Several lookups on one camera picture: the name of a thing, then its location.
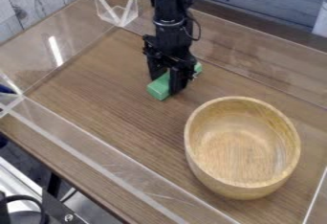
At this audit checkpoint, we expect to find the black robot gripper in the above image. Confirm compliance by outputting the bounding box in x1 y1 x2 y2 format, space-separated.
142 20 196 95

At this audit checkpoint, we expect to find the green rectangular block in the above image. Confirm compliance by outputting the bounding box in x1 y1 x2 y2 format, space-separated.
146 62 202 101

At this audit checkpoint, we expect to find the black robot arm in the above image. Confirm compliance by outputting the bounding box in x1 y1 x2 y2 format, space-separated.
142 0 200 95

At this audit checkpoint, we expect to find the light wooden bowl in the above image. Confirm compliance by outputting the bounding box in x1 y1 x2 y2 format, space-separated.
184 96 301 200

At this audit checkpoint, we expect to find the clear acrylic enclosure wall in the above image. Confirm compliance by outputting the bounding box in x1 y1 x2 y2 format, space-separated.
0 0 327 224

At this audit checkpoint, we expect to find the black metal bracket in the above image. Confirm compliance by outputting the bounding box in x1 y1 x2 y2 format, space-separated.
42 190 87 224

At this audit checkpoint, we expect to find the black cable lower left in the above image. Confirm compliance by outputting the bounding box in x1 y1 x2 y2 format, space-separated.
0 194 47 224

